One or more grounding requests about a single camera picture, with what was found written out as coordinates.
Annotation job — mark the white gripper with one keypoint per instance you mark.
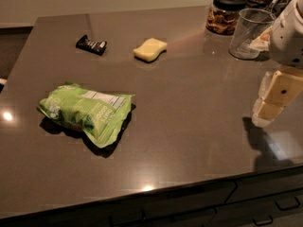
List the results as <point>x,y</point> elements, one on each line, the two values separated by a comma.
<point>288,37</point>

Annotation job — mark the green rice chip bag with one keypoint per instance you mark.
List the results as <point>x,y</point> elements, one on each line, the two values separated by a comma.
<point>100,116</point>

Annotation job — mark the yellow sponge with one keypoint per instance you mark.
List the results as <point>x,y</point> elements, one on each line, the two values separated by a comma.
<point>150,50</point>

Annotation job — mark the clear plastic measuring cup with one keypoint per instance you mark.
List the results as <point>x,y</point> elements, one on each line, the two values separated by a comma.
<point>251,23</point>

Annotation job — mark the glass jar with black lid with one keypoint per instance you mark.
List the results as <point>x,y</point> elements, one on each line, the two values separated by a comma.
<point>223,16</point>

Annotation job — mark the dark cabinet drawers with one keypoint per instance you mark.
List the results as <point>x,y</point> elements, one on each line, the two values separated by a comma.
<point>222,203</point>

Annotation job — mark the black snack bar wrapper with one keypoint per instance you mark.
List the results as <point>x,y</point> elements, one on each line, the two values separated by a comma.
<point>98,48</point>

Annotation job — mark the black drawer handle right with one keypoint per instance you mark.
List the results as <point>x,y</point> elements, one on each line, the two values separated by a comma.
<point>288,204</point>

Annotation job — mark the black drawer handle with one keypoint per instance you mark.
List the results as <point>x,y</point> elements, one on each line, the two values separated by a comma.
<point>288,204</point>
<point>262,222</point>

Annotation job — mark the black drawer handle lower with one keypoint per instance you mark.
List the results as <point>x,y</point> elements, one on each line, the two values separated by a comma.
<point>262,222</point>

